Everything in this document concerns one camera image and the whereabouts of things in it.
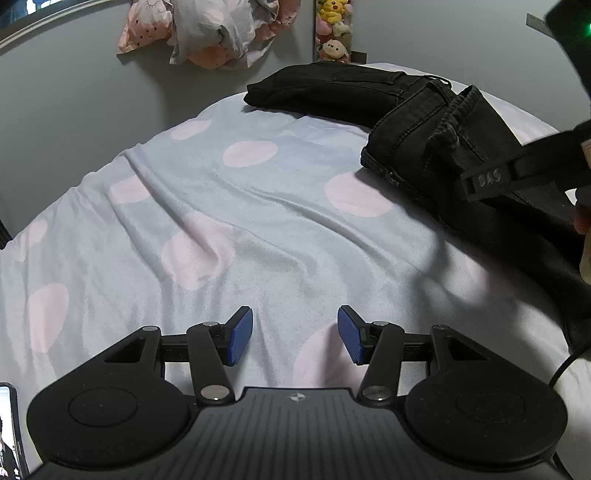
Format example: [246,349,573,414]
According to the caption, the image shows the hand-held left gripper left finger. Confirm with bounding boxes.
[104,306,254,407]

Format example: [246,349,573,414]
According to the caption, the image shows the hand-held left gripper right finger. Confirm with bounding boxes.
[337,304,491,407]

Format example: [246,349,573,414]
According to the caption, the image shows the black elastic waist pants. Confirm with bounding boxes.
[436,84,591,354]

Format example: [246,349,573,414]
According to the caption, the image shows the black jeans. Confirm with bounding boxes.
[244,62,467,188]

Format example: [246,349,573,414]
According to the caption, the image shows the person's right hand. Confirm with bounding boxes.
[573,185,591,274]

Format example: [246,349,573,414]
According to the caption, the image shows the polka dot bed sheet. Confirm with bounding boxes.
[0,62,591,480]

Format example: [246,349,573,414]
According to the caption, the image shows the white brown plush toy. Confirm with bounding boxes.
[318,39,355,64]

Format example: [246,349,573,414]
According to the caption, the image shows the smartphone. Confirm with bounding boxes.
[0,382,29,480]

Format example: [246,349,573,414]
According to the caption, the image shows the yellow plush toy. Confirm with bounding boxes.
[318,0,352,23]

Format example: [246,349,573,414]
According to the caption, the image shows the pink grey crumpled blanket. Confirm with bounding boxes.
[188,0,303,71]

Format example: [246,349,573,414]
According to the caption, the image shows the grey white pillow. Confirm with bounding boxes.
[167,0,256,66]

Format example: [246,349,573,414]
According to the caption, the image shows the pink patterned pillow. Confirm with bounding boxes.
[115,0,175,56]

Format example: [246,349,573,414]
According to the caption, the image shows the black cable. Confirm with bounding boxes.
[546,347,591,480]

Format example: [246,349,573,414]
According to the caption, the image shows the white wall trim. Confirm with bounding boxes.
[0,0,136,51]

